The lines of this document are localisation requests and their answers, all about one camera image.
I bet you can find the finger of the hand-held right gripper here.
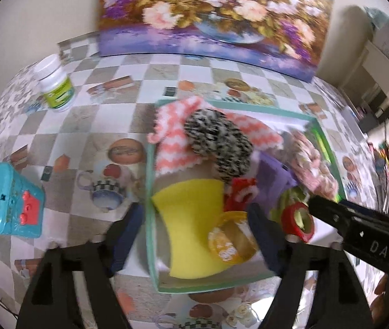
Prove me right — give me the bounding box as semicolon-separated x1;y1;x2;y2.
308;195;353;234

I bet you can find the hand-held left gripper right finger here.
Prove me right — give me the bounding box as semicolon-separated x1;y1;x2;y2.
247;203;375;329

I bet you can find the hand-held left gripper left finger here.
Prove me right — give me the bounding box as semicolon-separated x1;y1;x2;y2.
16;203;144;329

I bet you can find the red tape roll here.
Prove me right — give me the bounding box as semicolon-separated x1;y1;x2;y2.
281;202;316;243

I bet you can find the yellow-green cloth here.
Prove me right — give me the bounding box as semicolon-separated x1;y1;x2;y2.
271;187;310;223

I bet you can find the yellow tape roll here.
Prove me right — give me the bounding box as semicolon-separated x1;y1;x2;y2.
207;211;260;264

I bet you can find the red fuzzy ornament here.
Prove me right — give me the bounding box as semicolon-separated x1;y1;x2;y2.
224;177;258;213

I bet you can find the purple cloth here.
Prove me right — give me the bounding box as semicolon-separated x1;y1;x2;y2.
254;151;299;213

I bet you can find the yellow sponge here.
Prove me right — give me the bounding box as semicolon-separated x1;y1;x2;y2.
151;179;246;279

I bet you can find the white tray teal rim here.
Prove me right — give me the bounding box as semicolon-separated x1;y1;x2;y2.
145;99;347;294

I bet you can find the pink white chevron cloth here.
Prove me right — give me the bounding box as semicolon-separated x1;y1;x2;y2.
147;96;284;176

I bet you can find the black white speckled fuzzy item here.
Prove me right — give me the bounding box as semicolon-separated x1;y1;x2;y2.
184;109;254;183

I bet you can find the person's right hand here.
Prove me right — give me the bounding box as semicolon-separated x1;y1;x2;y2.
369;275;389;316

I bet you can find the checkered printed tablecloth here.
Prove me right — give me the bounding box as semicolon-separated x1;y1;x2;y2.
0;32;389;329

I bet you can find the white pill bottle green label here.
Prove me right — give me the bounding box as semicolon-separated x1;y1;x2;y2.
33;55;76;113

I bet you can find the teal cloth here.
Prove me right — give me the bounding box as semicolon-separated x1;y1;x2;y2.
364;7;389;28

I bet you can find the floral still life painting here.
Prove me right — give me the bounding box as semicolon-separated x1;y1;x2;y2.
97;0;337;83

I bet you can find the black cable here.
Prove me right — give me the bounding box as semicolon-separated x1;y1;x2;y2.
0;298;20;316

